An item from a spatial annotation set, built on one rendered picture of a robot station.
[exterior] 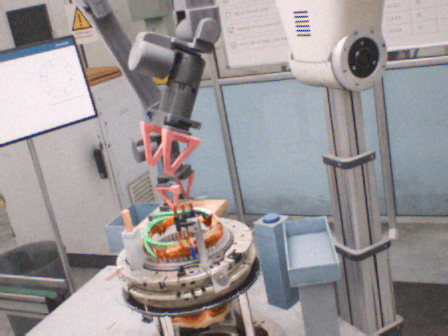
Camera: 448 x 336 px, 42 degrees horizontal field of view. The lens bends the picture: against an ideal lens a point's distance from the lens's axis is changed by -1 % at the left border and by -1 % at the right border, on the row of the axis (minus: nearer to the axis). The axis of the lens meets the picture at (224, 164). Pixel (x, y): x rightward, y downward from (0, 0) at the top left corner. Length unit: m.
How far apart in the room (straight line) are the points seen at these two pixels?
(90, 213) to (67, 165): 0.34
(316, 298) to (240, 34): 2.42
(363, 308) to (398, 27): 1.96
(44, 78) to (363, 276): 1.37
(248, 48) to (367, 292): 2.19
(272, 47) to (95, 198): 1.43
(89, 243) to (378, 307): 2.58
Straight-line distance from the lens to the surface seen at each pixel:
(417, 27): 3.33
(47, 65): 2.35
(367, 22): 1.45
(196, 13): 1.02
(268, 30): 3.53
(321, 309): 1.42
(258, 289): 1.80
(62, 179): 3.90
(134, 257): 1.33
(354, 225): 1.60
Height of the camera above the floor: 1.67
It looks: 17 degrees down
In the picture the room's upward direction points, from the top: 11 degrees counter-clockwise
